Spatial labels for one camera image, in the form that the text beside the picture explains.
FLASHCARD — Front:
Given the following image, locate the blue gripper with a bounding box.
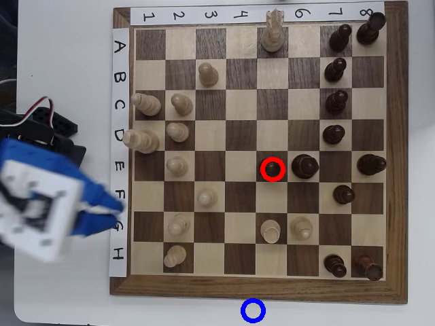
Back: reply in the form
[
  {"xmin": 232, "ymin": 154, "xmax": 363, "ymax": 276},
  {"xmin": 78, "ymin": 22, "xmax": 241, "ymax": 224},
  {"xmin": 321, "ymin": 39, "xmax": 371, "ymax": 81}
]
[{"xmin": 0, "ymin": 137, "xmax": 126, "ymax": 238}]

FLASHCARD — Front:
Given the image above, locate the dark wooden pawn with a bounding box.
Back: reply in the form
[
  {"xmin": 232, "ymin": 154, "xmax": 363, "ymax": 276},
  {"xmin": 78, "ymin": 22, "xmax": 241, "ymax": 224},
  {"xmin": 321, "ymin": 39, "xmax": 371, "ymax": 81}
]
[
  {"xmin": 324, "ymin": 57, "xmax": 348, "ymax": 84},
  {"xmin": 325, "ymin": 90, "xmax": 349, "ymax": 116},
  {"xmin": 324, "ymin": 254, "xmax": 348, "ymax": 278},
  {"xmin": 332, "ymin": 184, "xmax": 357, "ymax": 205},
  {"xmin": 260, "ymin": 158, "xmax": 285, "ymax": 181},
  {"xmin": 321, "ymin": 124, "xmax": 347, "ymax": 146},
  {"xmin": 328, "ymin": 23, "xmax": 353, "ymax": 54}
]

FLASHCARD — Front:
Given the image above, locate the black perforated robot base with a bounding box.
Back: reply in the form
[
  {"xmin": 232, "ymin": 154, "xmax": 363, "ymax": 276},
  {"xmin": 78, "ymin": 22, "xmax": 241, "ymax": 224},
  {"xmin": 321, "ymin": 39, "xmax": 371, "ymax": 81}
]
[{"xmin": 30, "ymin": 107, "xmax": 88, "ymax": 167}]

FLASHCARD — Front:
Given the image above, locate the light wooden pawn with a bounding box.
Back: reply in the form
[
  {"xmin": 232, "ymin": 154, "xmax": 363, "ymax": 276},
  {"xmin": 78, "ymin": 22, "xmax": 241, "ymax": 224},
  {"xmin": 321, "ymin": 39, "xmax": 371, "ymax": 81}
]
[
  {"xmin": 170, "ymin": 93, "xmax": 194, "ymax": 116},
  {"xmin": 196, "ymin": 188, "xmax": 218, "ymax": 209},
  {"xmin": 165, "ymin": 156, "xmax": 188, "ymax": 177},
  {"xmin": 162, "ymin": 244, "xmax": 188, "ymax": 268},
  {"xmin": 165, "ymin": 122, "xmax": 190, "ymax": 143},
  {"xmin": 167, "ymin": 213, "xmax": 191, "ymax": 238},
  {"xmin": 198, "ymin": 62, "xmax": 219, "ymax": 88}
]

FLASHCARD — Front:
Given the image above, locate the light wooden king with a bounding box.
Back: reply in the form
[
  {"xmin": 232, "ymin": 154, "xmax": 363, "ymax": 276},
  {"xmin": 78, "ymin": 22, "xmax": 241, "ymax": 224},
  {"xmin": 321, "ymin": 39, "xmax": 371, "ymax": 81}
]
[{"xmin": 122, "ymin": 128, "xmax": 160, "ymax": 155}]

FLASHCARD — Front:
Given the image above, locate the light wooden bishop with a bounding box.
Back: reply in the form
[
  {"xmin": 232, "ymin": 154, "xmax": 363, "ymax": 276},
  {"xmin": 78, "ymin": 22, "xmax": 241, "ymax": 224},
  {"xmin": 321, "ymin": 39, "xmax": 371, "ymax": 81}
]
[
  {"xmin": 130, "ymin": 92, "xmax": 162, "ymax": 117},
  {"xmin": 290, "ymin": 216, "xmax": 313, "ymax": 242}
]

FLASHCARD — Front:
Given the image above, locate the white paper letter strip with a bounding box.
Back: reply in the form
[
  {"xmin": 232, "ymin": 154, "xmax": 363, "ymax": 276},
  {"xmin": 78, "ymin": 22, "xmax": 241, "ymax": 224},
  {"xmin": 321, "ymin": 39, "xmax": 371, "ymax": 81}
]
[{"xmin": 108, "ymin": 27, "xmax": 131, "ymax": 278}]

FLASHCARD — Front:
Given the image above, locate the light wooden rook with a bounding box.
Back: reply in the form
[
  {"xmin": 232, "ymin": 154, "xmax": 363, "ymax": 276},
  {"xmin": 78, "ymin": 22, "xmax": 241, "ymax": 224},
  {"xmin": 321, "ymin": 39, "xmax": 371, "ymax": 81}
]
[{"xmin": 260, "ymin": 219, "xmax": 281, "ymax": 245}]

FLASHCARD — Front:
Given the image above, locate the dark pawn column 6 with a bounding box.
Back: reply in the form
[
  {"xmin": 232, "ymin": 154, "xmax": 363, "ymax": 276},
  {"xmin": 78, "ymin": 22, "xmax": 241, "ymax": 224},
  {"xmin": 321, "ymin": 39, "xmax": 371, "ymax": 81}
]
[{"xmin": 291, "ymin": 154, "xmax": 320, "ymax": 181}]

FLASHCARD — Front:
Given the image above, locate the white paper number strip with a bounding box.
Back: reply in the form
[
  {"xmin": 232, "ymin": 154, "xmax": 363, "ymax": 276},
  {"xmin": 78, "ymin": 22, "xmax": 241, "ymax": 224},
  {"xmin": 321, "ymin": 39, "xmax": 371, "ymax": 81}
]
[{"xmin": 130, "ymin": 6, "xmax": 385, "ymax": 26}]

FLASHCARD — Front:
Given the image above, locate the light wooden queen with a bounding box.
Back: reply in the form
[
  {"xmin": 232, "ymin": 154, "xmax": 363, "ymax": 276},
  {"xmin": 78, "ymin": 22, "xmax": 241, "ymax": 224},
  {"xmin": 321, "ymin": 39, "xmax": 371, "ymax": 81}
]
[{"xmin": 260, "ymin": 8, "xmax": 285, "ymax": 54}]

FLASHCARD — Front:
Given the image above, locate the reddish brown wooden rook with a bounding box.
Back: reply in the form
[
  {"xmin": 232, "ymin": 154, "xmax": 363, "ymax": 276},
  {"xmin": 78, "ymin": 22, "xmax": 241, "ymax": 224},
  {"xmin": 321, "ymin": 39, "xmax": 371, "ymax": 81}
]
[{"xmin": 352, "ymin": 254, "xmax": 384, "ymax": 282}]

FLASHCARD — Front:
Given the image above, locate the dark wooden king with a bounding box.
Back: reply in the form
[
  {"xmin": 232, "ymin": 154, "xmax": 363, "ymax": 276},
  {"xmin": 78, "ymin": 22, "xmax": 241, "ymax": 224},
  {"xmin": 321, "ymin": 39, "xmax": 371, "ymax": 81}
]
[{"xmin": 356, "ymin": 153, "xmax": 387, "ymax": 177}]

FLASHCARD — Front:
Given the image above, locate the wooden chess board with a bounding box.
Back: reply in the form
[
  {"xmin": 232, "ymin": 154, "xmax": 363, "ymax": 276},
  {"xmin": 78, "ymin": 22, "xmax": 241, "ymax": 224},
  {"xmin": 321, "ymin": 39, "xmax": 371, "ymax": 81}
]
[{"xmin": 109, "ymin": 1, "xmax": 408, "ymax": 305}]

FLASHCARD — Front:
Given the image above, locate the dark wooden rook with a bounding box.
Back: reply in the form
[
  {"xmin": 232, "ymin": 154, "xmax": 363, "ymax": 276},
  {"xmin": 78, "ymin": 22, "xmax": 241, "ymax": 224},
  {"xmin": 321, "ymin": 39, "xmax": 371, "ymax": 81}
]
[{"xmin": 355, "ymin": 11, "xmax": 387, "ymax": 46}]

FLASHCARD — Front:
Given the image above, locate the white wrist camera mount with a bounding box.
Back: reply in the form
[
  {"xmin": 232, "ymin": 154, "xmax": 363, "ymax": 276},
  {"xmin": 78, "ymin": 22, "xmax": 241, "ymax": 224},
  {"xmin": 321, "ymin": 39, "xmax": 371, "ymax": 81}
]
[{"xmin": 0, "ymin": 159, "xmax": 85, "ymax": 263}]

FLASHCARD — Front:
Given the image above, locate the red white black servo cable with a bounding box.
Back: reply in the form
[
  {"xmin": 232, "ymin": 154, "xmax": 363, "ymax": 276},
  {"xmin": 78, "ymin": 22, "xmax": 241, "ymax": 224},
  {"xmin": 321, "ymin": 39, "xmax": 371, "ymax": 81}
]
[{"xmin": 0, "ymin": 96, "xmax": 56, "ymax": 137}]

